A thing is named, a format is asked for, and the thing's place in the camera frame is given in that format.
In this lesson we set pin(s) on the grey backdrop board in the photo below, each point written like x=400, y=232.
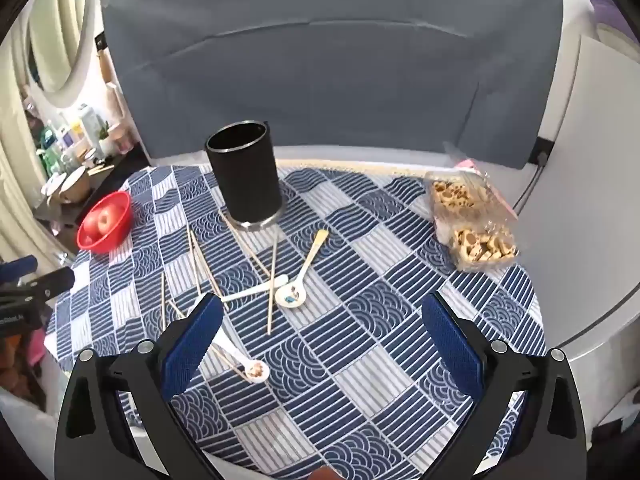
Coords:
x=325, y=85

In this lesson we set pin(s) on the small potted plant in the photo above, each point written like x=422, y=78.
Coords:
x=103, y=134

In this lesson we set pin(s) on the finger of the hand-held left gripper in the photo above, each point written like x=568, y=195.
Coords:
x=52, y=282
x=20, y=266

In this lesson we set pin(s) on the brown paper bowl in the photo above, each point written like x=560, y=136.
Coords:
x=75, y=187

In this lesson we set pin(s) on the person's right hand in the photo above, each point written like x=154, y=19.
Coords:
x=326, y=473

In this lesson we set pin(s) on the green bottle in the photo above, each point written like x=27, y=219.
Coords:
x=48, y=157

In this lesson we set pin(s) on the blue white patterned tablecloth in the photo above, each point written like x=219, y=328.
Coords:
x=375, y=310

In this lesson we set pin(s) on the metal spoon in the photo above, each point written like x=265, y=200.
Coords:
x=295, y=294

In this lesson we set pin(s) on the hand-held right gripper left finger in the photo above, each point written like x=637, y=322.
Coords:
x=192, y=345

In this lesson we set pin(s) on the pink cup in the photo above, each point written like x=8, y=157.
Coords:
x=122, y=140

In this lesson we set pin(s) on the white spoon brown patterned bowl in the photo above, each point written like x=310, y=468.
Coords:
x=256, y=371

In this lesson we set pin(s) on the plain white ceramic spoon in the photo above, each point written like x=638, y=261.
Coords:
x=250, y=291

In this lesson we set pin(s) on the black cylindrical utensil holder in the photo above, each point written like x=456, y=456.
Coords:
x=245, y=185

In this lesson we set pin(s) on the white carton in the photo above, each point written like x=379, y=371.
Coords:
x=89, y=121

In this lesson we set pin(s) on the clear plastic cookie container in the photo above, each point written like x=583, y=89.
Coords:
x=475, y=245

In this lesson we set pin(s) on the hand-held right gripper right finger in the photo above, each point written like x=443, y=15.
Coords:
x=452, y=345

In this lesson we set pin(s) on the red apple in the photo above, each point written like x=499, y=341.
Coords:
x=103, y=220

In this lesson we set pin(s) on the oval white framed mirror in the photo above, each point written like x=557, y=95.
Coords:
x=55, y=35

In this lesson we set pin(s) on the red plastic bowl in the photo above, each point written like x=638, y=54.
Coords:
x=119, y=227

